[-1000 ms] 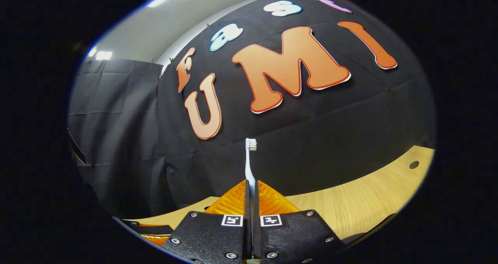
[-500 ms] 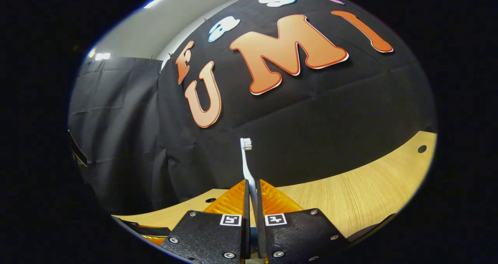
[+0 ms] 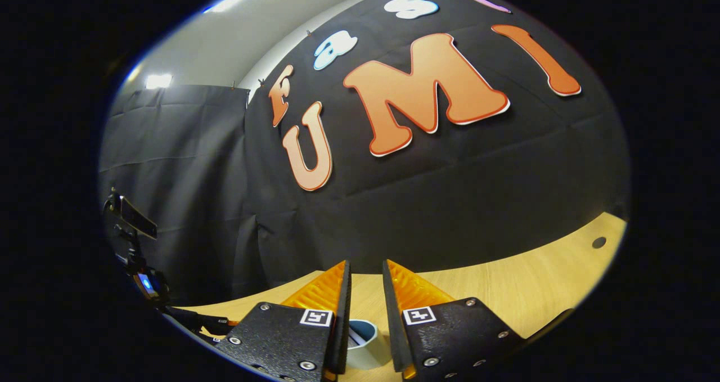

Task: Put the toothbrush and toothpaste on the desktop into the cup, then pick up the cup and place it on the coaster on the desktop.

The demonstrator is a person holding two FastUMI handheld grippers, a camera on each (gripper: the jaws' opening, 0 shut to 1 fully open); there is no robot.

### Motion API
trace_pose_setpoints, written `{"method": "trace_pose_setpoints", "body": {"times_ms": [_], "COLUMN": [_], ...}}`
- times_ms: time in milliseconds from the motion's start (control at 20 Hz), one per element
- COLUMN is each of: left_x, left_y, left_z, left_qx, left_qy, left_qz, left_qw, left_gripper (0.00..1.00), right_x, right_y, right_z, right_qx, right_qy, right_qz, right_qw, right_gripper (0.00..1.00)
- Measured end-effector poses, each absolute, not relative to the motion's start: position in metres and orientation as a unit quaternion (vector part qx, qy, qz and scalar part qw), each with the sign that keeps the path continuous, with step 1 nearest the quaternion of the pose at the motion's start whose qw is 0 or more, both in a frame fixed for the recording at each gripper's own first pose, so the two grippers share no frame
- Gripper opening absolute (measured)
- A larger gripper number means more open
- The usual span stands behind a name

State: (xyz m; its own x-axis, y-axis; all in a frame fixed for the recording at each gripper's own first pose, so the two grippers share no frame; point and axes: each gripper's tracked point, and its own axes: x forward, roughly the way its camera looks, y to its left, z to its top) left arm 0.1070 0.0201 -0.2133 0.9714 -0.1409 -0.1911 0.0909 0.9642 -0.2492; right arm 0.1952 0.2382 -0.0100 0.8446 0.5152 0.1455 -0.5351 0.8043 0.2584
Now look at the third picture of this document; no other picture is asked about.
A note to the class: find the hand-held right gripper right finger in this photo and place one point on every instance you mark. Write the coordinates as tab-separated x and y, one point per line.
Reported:
394	342

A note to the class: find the wooden desktop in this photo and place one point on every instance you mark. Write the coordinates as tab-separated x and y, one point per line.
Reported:
534	281

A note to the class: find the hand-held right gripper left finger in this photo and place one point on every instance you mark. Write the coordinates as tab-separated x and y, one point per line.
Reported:
342	342

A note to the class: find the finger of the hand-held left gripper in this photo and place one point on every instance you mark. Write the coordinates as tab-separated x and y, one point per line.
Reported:
191	317

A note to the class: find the black backdrop cloth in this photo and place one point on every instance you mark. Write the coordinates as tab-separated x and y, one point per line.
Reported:
450	202

